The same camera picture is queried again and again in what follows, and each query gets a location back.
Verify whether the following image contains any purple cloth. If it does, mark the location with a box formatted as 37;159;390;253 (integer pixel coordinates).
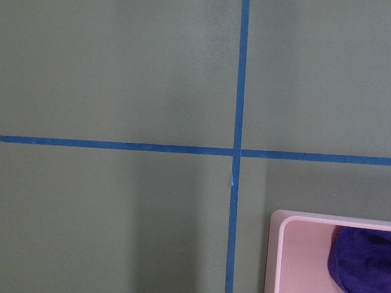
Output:
327;227;390;293

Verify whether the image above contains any pink plastic bin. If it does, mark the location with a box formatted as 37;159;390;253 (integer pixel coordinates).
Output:
264;209;390;292

